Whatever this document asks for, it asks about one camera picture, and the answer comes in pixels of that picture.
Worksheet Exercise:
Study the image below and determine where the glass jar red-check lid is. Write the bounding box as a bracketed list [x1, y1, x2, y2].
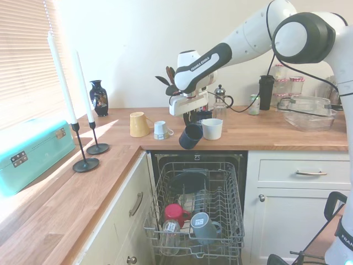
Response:
[274, 63, 289, 80]
[273, 78, 290, 109]
[289, 76, 306, 96]

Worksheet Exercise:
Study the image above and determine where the grey wire dishwasher rack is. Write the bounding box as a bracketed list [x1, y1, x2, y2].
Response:
[143, 161, 245, 259]

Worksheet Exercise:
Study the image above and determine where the bronze drawer handle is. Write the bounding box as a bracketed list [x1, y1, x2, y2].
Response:
[129, 192, 144, 217]

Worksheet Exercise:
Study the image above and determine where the black shaker bottle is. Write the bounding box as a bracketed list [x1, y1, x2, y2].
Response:
[259, 75, 276, 111]

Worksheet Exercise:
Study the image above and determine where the clear tumbler glass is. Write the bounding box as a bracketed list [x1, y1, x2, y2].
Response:
[212, 102, 228, 120]

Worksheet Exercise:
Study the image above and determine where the metal drawer handle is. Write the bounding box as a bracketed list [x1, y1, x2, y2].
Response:
[296, 170, 328, 177]

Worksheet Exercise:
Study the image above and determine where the red mug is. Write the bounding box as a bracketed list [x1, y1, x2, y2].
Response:
[164, 203, 191, 229]

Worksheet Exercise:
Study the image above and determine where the small white patterned cup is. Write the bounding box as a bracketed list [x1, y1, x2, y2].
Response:
[153, 120, 175, 140]

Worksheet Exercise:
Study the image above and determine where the black table clamp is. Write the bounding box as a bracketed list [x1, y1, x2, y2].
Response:
[323, 191, 349, 222]

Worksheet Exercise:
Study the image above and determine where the built-in dishwasher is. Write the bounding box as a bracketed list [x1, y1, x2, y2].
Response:
[150, 150, 248, 265]

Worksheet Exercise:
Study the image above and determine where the dark blue floral vase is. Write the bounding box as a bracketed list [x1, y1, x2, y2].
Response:
[89, 79, 109, 117]

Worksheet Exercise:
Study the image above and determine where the cream window blind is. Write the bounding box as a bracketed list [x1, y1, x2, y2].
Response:
[0, 0, 60, 130]

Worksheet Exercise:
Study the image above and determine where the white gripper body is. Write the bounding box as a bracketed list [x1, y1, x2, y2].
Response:
[168, 89, 210, 117]

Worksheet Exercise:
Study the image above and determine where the tall white taper candle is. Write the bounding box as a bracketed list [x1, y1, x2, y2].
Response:
[47, 30, 78, 125]

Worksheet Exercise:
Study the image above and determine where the plain white cup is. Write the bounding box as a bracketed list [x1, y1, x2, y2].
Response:
[201, 118, 224, 141]

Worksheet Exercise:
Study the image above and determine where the black camera stand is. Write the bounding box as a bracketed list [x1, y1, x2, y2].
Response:
[267, 249, 327, 265]

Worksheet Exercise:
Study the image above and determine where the navy printed mug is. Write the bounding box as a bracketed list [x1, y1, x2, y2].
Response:
[194, 109, 213, 124]

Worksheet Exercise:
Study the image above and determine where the clear lidded plastic container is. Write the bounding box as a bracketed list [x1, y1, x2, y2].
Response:
[277, 95, 338, 132]

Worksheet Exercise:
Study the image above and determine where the white green drink can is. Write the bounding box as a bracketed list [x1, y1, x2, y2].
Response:
[248, 94, 261, 116]

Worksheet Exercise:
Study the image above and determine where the short white taper candle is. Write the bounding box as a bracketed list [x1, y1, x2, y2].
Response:
[74, 49, 95, 123]

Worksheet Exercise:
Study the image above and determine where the steel kettle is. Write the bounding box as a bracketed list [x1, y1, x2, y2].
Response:
[318, 74, 340, 105]

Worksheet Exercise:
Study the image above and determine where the clear ribbed drinking glass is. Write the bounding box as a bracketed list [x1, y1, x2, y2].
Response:
[159, 219, 181, 255]

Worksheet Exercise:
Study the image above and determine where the dark dinner plate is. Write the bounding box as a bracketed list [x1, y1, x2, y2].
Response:
[168, 168, 209, 195]

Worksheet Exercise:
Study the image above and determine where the black candle holder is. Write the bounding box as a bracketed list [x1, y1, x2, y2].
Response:
[71, 123, 100, 174]
[86, 121, 110, 155]

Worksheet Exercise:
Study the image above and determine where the plain navy mug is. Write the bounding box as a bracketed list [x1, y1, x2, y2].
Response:
[178, 123, 205, 151]

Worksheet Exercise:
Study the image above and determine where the grey mug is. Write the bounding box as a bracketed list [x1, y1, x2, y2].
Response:
[189, 211, 223, 245]

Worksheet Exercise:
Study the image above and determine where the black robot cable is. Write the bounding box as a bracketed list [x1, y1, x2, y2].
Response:
[206, 0, 344, 113]

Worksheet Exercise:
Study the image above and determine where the teal metal bread box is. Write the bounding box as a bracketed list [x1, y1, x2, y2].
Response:
[0, 119, 76, 197]

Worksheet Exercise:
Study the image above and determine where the black leaf-shaped spatula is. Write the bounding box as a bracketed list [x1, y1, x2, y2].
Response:
[154, 75, 172, 87]

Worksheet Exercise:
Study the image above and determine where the glass steel French press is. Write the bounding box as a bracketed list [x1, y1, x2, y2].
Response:
[213, 84, 235, 112]

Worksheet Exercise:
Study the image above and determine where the yellow mug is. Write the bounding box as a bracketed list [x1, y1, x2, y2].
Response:
[129, 112, 155, 137]

